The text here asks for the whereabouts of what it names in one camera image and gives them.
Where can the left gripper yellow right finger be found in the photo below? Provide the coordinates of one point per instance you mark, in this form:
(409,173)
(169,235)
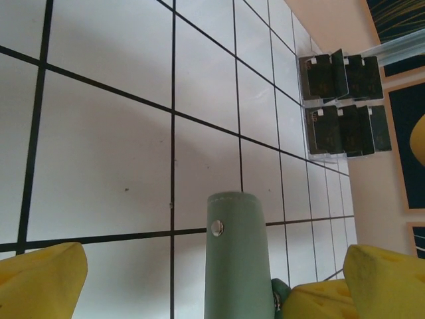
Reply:
(385,289)

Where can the clear acrylic card stand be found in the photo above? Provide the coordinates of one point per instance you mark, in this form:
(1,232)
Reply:
(318,158)

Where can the floral dark wall panel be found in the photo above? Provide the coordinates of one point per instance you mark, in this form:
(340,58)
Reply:
(408,68)
(398,16)
(405,149)
(419,239)

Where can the black credit card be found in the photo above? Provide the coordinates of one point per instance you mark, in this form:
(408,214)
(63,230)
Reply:
(371,79)
(353,78)
(348,133)
(323,133)
(339,71)
(382,133)
(365,133)
(320,79)

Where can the aluminium frame post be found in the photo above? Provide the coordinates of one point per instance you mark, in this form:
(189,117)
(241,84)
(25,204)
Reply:
(405,46)

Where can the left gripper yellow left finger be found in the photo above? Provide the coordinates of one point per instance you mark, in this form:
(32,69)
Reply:
(36,285)

